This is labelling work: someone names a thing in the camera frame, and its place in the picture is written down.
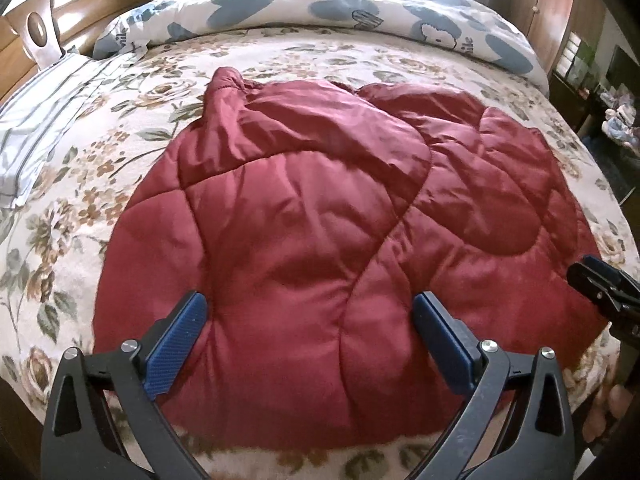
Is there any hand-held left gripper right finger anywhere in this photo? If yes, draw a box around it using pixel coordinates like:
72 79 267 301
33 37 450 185
407 291 587 480

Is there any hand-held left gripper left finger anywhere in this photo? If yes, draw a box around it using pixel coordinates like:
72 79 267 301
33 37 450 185
40 291 211 480

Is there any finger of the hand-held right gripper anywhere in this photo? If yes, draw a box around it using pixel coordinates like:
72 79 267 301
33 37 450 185
567 263 640 322
582 255 640 292

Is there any red quilted jacket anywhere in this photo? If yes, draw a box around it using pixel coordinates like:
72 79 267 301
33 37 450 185
92 66 608 448

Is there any person's right hand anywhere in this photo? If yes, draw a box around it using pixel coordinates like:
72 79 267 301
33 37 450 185
582 384 638 457

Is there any pale soft toy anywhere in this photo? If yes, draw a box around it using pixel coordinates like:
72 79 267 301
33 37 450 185
601 102 640 148

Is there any dark cluttered side shelf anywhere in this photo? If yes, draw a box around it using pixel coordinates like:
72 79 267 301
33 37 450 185
550 30 640 207

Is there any floral bed blanket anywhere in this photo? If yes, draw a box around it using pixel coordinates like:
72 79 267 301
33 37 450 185
0 27 637 480

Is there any grey striped pillow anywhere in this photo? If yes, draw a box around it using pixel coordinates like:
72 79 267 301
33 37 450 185
0 52 147 211

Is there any wooden wardrobe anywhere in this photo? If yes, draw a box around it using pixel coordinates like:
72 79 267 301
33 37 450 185
505 0 608 80

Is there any blue patterned white duvet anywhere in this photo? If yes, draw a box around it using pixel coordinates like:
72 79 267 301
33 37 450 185
92 0 551 97

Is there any wooden headboard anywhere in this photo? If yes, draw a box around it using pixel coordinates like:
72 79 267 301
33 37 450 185
0 0 151 75

